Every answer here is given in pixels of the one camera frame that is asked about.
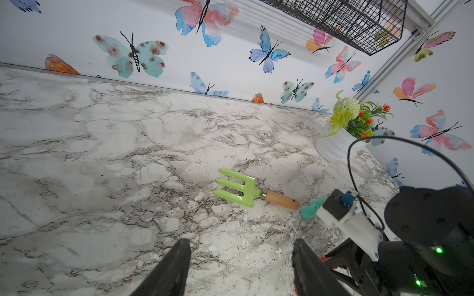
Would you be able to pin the black wire wall basket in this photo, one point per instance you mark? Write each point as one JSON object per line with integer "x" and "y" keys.
{"x": 368, "y": 26}

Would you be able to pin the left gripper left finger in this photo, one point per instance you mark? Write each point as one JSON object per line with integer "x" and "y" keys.
{"x": 169, "y": 277}

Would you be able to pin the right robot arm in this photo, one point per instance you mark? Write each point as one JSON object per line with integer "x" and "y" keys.
{"x": 433, "y": 254}

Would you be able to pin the teal stamp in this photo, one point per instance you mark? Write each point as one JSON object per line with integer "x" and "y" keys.
{"x": 308, "y": 212}

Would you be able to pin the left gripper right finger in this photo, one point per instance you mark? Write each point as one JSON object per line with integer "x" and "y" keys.
{"x": 312, "y": 277}

